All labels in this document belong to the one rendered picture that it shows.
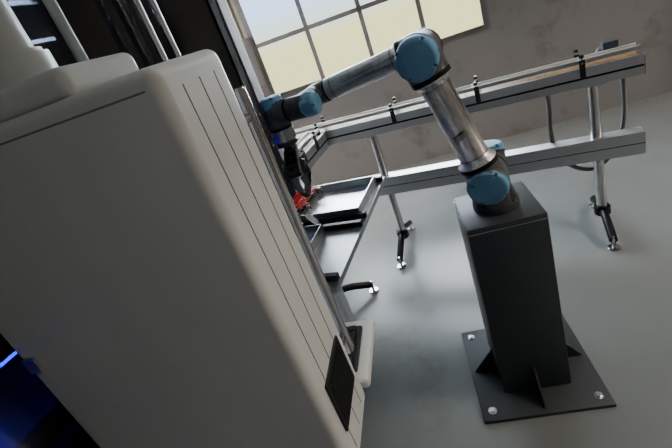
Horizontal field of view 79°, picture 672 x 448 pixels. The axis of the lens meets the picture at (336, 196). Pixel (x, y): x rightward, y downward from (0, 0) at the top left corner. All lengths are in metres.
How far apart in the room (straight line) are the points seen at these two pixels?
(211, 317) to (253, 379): 0.13
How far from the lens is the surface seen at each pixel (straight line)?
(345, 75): 1.36
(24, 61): 0.68
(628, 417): 1.90
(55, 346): 0.86
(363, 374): 1.01
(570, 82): 2.33
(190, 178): 0.52
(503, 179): 1.24
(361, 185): 1.70
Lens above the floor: 1.53
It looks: 23 degrees down
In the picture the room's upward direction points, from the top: 20 degrees counter-clockwise
